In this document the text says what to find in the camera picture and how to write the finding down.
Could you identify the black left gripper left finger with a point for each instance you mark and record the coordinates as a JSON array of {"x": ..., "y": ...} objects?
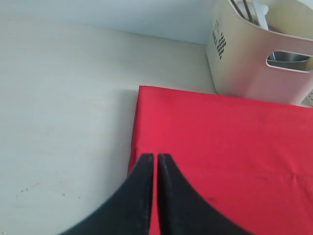
[{"x": 128, "y": 210}]

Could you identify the cream plastic bin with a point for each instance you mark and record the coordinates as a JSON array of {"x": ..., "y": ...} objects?
[{"x": 250, "y": 62}]

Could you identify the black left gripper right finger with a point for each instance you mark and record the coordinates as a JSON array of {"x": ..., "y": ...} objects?
[{"x": 181, "y": 210}]

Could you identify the white perforated plastic basket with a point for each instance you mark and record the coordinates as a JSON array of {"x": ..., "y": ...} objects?
[{"x": 308, "y": 101}]

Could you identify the dark wooden chopstick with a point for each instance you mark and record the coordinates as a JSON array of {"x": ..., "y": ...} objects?
[
  {"x": 237, "y": 9},
  {"x": 248, "y": 11}
]

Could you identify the silver table knife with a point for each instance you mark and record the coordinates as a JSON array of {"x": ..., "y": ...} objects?
[{"x": 260, "y": 11}]

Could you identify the red tablecloth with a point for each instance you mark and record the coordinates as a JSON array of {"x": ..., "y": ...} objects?
[{"x": 251, "y": 160}]

